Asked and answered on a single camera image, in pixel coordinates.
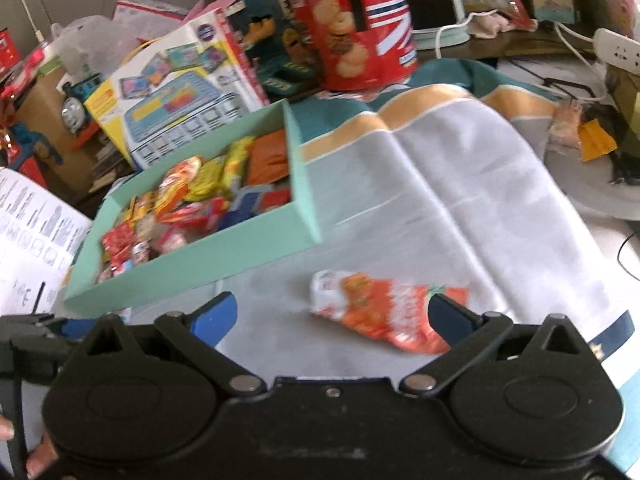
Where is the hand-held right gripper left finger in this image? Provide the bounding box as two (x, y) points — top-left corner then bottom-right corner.
(75, 291), (266, 396)

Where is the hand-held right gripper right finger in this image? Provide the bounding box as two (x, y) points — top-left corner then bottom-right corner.
(402, 294), (596, 397)

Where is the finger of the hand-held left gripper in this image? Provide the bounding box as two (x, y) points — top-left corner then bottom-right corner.
(31, 312), (98, 341)

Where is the mint green cardboard box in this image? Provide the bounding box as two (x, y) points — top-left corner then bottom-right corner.
(64, 99), (322, 318)

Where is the red orange white-ended packet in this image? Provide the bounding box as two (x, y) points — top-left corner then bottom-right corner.
(309, 270), (471, 356)

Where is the pink cartoon packet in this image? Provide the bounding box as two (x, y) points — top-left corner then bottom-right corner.
(150, 227), (201, 261)

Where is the small pink packet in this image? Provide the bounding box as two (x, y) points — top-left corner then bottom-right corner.
(112, 240), (151, 276)

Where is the red gold patterned packet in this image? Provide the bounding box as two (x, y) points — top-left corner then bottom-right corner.
(102, 225), (133, 266)

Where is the red rainbow candy packet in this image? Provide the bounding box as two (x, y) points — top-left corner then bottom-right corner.
(157, 197), (231, 233)

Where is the blue packet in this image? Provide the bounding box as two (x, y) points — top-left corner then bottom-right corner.
(220, 185), (273, 231)

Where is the plain red packet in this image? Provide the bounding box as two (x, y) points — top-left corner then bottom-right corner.
(260, 190), (293, 211)

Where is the orange yellow cartoon packet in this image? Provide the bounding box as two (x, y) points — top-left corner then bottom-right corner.
(131, 192), (157, 221)

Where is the yellow green packet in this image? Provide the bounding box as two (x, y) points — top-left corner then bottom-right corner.
(187, 157), (231, 203)

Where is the orange noodle snack packet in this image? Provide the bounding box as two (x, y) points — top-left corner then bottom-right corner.
(154, 156), (203, 218)

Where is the yellow foil packet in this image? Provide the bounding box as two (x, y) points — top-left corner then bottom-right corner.
(222, 136), (256, 196)

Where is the person's left hand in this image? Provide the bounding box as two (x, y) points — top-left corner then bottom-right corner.
(0, 416), (60, 479)

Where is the white printed instruction sheet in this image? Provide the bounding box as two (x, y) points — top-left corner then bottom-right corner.
(0, 167), (93, 316)

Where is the blue toy train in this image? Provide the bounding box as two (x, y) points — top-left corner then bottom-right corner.
(60, 72), (108, 138)

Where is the small translucent orange packet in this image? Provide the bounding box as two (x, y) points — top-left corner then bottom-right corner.
(547, 100), (583, 146)

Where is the brown cardboard box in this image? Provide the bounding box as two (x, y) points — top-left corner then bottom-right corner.
(15, 65), (106, 206)

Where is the orange paper piece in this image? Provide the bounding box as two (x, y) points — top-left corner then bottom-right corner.
(577, 119), (618, 162)

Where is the clear plastic bag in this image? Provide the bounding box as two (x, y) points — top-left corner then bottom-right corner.
(50, 15), (131, 76)

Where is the red cookie tin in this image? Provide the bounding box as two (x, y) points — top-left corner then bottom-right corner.
(284, 0), (420, 92)

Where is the white red mailing bag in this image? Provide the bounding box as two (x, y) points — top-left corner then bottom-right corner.
(112, 0), (188, 41)

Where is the mint green small appliance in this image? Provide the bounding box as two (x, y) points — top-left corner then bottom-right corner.
(399, 0), (472, 51)

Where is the pink paper card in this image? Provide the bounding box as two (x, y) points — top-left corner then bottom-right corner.
(185, 0), (266, 26)

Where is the white power strip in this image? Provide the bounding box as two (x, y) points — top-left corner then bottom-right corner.
(592, 27), (640, 72)

